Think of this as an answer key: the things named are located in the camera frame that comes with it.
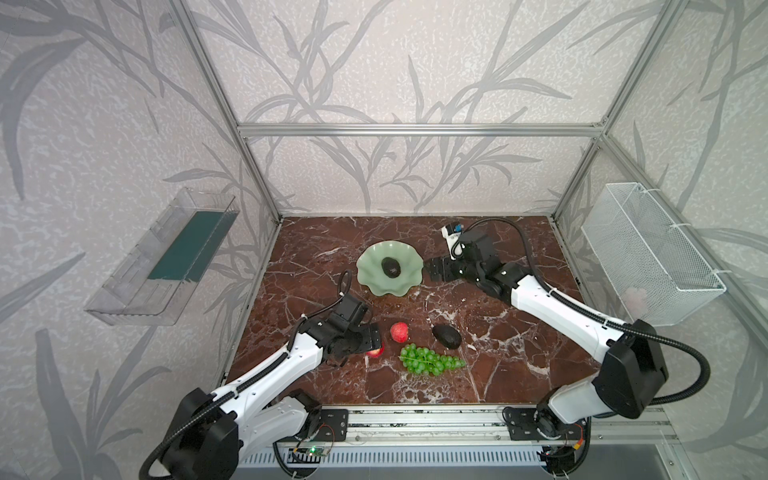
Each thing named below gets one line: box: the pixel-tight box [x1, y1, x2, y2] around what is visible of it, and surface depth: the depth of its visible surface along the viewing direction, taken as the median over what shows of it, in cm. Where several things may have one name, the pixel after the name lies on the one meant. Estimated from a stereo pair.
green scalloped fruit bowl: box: [356, 240, 424, 297], surface depth 105 cm
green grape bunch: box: [399, 343, 466, 376], surface depth 82 cm
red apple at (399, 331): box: [390, 322, 409, 343], surface depth 87 cm
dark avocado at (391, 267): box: [381, 256, 401, 278], surface depth 104 cm
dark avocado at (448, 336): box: [432, 325, 462, 349], surface depth 86 cm
